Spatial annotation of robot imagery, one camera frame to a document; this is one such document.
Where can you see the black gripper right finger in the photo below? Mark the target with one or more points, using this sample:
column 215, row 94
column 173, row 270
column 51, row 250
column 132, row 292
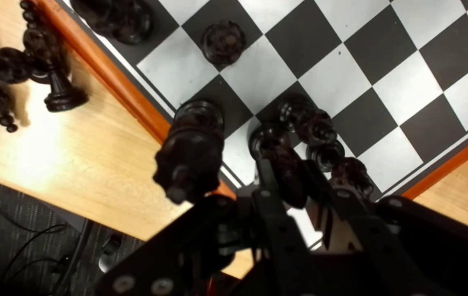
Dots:
column 398, row 247

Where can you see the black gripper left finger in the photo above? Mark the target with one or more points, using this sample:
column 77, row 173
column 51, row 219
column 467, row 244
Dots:
column 189, row 247

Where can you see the dark wooden bishop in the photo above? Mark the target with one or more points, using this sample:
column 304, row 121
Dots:
column 284, row 170

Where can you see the black white chessboard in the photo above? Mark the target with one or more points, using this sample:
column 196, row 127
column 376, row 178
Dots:
column 386, row 66

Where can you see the dark wooden pawn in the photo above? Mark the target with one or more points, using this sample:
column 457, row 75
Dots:
column 224, row 43

